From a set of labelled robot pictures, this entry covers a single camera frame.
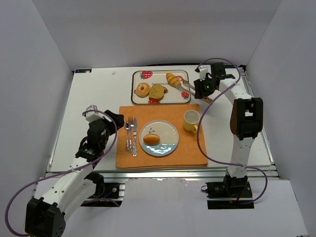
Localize glazed bagel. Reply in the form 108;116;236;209
135;82;151;98

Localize silver table knife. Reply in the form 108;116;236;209
132;118;137;157

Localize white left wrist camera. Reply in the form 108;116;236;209
84;105;105;123

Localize round golden bread roll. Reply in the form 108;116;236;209
143;134;160;146

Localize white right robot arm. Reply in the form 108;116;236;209
194;62;263;180

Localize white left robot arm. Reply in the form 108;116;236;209
25;107;124;237

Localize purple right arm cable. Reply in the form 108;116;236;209
197;58;269;205

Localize silver spoon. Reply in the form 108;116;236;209
125;121;130;151

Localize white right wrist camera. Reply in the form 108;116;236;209
199;67;209;81

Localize silver fork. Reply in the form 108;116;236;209
128;117;133;153

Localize metal food tongs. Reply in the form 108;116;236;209
176;79;213;104

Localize strawberry pattern tray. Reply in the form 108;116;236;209
131;70;191;105

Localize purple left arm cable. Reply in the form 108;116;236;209
4;110;119;235

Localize yellow mug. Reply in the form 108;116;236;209
183;110;200;133

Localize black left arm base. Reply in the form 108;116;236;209
81;172;124;207

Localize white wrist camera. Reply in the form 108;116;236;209
199;67;209;81
84;105;105;123

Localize herb bread slice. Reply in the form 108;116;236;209
149;84;165;102

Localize orange placemat cloth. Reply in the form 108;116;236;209
116;104;208;169

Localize aluminium table frame rail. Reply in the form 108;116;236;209
94;165;280;182

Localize long striped bread loaf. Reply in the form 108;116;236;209
166;73;181;88

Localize white and blue plate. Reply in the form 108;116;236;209
139;120;179;157

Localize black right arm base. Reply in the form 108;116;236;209
201;175;254;210

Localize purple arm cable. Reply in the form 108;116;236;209
197;58;269;205
4;110;119;235

